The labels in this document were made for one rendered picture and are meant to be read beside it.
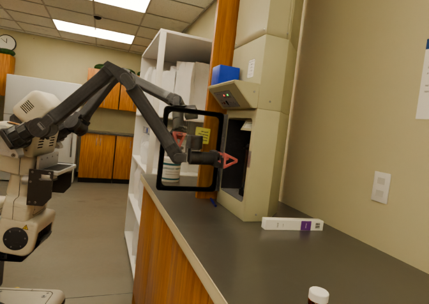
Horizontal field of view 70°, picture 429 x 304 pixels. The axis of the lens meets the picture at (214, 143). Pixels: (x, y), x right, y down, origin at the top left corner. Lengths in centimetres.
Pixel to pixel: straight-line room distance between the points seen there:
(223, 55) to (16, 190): 117
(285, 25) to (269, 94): 29
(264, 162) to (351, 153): 39
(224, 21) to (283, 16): 39
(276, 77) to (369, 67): 39
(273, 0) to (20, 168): 131
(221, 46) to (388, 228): 109
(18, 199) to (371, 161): 152
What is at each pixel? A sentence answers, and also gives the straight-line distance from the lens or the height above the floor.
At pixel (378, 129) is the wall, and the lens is 136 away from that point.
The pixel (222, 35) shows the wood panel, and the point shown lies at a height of 178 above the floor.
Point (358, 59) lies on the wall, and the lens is 151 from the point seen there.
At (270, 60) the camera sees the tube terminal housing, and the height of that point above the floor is 161.
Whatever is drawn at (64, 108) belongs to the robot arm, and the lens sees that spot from 136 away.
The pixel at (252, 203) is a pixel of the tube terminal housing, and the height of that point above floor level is 102.
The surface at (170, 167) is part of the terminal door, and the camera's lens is 146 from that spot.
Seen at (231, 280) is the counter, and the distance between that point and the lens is 84.
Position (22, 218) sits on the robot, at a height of 82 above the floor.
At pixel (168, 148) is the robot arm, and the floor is 121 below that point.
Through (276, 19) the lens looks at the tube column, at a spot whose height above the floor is 178.
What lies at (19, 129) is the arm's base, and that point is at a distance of 142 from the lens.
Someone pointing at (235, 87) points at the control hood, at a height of 148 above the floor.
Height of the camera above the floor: 132
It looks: 3 degrees down
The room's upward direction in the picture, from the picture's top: 7 degrees clockwise
